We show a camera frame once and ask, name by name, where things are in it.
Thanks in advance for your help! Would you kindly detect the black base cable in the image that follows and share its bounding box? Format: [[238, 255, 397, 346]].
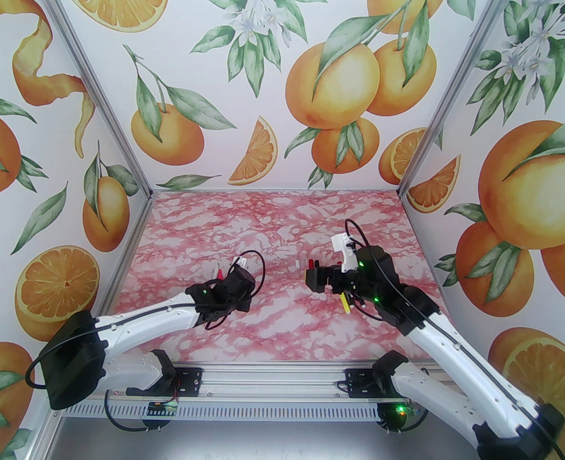
[[105, 391, 163, 434], [381, 401, 429, 434]]

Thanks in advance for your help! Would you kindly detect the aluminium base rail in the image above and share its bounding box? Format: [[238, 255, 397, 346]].
[[48, 345, 501, 408]]

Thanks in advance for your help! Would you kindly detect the pink marble pattern table mat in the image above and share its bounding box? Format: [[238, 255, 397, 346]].
[[102, 190, 470, 365]]

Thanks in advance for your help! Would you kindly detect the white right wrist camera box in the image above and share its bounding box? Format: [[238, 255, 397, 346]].
[[331, 232, 357, 273]]

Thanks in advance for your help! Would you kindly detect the aluminium frame post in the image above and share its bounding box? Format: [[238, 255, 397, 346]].
[[26, 0, 154, 200], [397, 0, 527, 197]]

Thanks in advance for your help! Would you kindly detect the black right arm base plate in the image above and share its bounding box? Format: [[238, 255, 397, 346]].
[[345, 368, 393, 399]]

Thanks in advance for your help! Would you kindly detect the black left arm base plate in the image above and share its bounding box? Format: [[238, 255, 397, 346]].
[[168, 367, 203, 396]]

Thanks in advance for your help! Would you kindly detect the perforated metal cable tray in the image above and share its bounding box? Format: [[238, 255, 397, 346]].
[[65, 403, 384, 421]]

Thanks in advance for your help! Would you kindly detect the small circuit board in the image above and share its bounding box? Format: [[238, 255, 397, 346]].
[[378, 402, 419, 425], [147, 400, 180, 417]]

